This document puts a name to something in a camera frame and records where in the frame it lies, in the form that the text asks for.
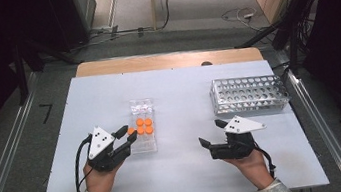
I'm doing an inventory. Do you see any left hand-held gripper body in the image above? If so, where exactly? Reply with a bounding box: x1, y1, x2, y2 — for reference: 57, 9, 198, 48
83, 121, 134, 175

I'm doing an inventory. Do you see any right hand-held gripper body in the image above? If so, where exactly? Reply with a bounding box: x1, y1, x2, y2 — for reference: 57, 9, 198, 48
204, 110, 272, 164

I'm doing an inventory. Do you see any metal test tube rack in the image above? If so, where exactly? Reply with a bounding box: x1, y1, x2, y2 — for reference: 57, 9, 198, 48
208, 69, 293, 120

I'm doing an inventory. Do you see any clear plastic tube rack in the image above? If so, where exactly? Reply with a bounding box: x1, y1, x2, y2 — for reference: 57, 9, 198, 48
122, 96, 161, 156

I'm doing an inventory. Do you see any person's left hand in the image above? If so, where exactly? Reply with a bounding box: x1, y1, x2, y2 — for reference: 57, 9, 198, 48
81, 156, 129, 192

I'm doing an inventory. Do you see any person's right hand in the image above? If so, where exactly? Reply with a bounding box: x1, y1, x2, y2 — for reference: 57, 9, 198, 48
223, 144, 275, 192

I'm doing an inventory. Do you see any grey power strip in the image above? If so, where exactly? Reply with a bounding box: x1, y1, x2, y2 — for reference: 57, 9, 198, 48
91, 24, 120, 38

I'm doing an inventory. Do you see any dark cabinet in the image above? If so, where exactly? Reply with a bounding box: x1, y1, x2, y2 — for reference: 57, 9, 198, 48
43, 0, 103, 55

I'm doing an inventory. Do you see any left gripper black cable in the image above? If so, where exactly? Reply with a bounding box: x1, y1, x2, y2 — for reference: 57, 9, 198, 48
67, 133, 101, 192

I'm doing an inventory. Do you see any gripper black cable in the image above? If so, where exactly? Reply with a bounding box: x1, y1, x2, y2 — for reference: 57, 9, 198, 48
67, 133, 101, 192
253, 143, 279, 180

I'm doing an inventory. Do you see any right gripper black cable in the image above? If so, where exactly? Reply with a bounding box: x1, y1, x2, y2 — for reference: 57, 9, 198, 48
253, 143, 279, 180

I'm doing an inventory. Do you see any black stand post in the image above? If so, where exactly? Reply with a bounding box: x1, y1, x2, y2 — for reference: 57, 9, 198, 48
11, 41, 31, 107

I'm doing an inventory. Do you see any white floor cable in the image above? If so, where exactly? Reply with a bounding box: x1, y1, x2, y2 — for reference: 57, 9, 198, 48
220, 4, 272, 38

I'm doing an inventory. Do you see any black stand with cables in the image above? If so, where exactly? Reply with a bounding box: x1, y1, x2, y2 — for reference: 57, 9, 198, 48
229, 0, 334, 82

